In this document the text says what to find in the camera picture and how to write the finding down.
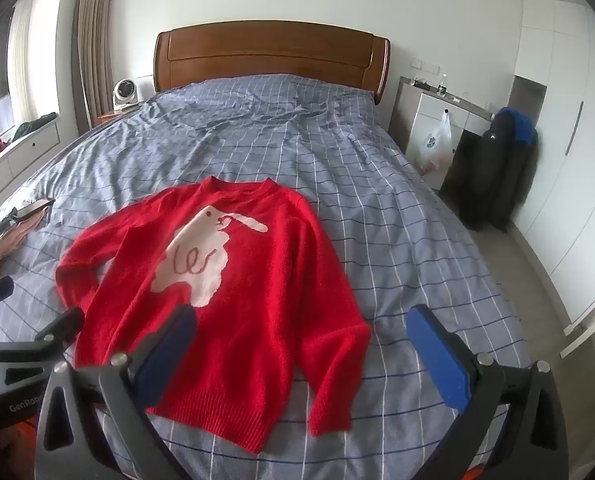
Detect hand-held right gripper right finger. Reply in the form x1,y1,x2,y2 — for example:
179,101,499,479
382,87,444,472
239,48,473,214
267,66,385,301
406,304,571,480

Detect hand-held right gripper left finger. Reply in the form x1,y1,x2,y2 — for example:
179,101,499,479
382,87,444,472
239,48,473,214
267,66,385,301
36,302,198,480

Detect red sweater with white print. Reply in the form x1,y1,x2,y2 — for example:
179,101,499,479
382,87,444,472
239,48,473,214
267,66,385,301
55,176,372,453

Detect pink cloth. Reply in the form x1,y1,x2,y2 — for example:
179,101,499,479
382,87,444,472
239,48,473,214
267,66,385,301
0,207,46,288

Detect dark flat object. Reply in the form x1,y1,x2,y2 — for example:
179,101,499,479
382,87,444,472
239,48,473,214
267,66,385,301
15,199,56,219

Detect white window bench drawers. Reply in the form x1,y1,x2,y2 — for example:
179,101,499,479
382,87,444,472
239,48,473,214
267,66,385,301
0,120,61,211

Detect bed with grey checked cover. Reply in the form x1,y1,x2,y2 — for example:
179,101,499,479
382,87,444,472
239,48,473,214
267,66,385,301
0,74,533,480

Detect dark clothing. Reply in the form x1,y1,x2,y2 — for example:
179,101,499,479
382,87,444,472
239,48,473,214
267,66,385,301
10,112,58,141

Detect black and blue jacket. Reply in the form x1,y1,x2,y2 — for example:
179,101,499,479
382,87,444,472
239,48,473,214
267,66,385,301
440,106,539,233

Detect white plastic bag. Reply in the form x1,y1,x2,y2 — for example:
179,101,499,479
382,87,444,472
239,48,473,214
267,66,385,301
413,109,453,177

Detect wooden nightstand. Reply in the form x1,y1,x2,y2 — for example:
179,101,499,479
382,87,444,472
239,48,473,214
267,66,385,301
96,107,141,128

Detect white wardrobe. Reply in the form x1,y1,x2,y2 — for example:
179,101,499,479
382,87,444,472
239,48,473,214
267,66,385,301
515,0,595,326

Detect small white fan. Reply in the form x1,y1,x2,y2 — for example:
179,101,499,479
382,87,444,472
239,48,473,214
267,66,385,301
112,78,139,112

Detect white dresser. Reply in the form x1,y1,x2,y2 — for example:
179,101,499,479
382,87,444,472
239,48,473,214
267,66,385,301
390,76,495,191

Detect beige curtain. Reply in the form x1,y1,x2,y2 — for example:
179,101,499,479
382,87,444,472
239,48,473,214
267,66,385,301
72,0,116,133

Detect wooden headboard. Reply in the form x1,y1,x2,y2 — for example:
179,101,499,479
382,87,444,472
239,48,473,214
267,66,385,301
154,21,391,106

